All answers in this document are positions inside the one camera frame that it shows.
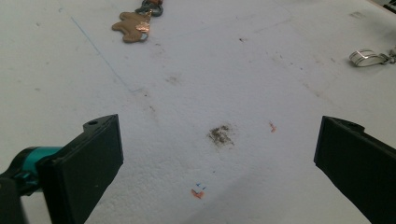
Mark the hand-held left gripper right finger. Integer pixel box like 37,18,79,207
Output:
313,116,396,224

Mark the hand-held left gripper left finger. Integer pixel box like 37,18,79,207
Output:
36,114,124,224

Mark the white foam mat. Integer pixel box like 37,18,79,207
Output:
0,0,396,224

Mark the silver metal keychain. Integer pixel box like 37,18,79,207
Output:
348,46,396,68

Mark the brown bear keychain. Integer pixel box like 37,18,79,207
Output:
111,0,164,44

